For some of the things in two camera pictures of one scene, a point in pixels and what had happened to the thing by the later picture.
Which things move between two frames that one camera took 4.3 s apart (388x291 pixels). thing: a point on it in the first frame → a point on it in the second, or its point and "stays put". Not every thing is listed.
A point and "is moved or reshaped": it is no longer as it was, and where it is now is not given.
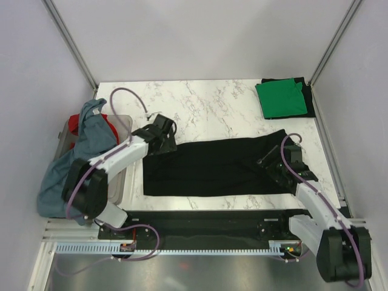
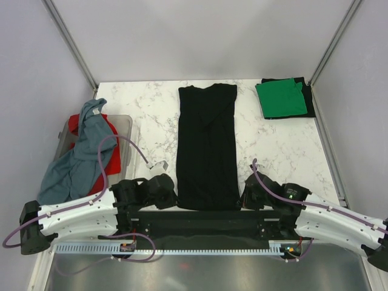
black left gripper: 170,146 → 171,201
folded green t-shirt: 281,98 stays put
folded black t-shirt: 307,94 stays put
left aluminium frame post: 78,56 stays put
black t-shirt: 220,167 is moved or reshaped
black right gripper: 273,175 → 245,202
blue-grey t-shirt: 96,133 stays put
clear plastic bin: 116,186 stays put
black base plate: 258,226 stays put
